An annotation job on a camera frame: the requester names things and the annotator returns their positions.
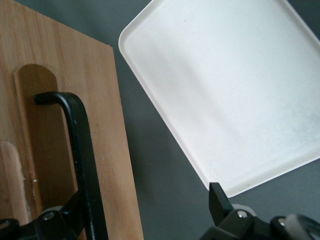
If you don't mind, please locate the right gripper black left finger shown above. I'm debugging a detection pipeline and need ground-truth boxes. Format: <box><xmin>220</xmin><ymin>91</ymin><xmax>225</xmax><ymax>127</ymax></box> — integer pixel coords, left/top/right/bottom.
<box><xmin>34</xmin><ymin>190</ymin><xmax>86</xmax><ymax>240</ymax></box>

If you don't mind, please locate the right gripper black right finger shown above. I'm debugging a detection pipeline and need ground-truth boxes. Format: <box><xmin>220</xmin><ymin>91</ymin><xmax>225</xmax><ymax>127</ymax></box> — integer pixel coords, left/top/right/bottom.
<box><xmin>199</xmin><ymin>182</ymin><xmax>272</xmax><ymax>240</ymax></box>

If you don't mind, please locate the black metal drawer handle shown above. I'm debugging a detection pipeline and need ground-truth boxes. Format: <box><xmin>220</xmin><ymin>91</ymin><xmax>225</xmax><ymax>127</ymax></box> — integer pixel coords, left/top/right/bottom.
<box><xmin>34</xmin><ymin>91</ymin><xmax>109</xmax><ymax>240</ymax></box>

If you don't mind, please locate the wooden drawer with tall front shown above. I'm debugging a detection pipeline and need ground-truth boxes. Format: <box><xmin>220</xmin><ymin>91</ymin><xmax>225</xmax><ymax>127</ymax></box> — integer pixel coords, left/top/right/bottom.
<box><xmin>0</xmin><ymin>0</ymin><xmax>145</xmax><ymax>240</ymax></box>

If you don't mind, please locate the cream plastic tray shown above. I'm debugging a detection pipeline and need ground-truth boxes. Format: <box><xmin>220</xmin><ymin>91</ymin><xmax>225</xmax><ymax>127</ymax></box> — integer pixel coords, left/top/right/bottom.
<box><xmin>118</xmin><ymin>0</ymin><xmax>320</xmax><ymax>200</ymax></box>

